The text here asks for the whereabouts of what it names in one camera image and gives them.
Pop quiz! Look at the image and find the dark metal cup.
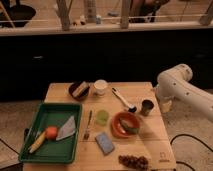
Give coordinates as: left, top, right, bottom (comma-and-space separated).
141, 99, 154, 116

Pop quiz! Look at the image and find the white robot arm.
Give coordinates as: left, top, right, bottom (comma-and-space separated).
154, 64, 213, 122

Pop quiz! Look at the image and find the orange bowl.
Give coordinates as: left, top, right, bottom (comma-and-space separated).
111, 111, 140, 138

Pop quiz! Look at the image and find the green vegetable in bowl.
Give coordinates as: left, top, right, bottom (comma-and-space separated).
120, 120, 139, 134

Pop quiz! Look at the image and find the bunch of dark grapes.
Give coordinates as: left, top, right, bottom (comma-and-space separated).
118, 155, 149, 171

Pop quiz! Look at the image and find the green plastic cup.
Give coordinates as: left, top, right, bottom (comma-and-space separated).
96, 110, 109, 126

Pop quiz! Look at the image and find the white paper cup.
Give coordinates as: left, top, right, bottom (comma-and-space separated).
94, 79, 108, 95

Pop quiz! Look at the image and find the blue sponge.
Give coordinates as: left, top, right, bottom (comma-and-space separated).
95, 132, 115, 155

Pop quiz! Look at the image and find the metal fork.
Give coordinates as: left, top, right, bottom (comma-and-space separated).
83, 110, 93, 140

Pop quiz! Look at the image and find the grey folded cloth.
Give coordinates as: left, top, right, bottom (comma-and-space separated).
56, 116, 76, 141

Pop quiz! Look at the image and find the green plastic tray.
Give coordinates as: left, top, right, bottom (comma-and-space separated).
19, 103, 82, 163

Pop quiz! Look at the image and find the orange fruit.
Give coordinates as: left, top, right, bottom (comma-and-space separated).
45, 126, 58, 140

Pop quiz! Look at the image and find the yellow corn cob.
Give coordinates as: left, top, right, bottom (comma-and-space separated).
29, 132, 45, 153

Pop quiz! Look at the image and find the black cable on floor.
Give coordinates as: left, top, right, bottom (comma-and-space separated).
170, 133, 213, 171

